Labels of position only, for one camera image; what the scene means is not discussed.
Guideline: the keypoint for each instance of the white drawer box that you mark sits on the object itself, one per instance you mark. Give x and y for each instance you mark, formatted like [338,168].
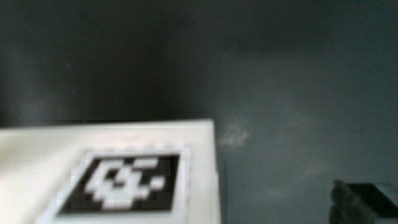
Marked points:
[111,174]

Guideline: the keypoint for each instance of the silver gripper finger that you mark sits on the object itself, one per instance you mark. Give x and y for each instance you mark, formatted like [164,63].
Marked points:
[365,203]

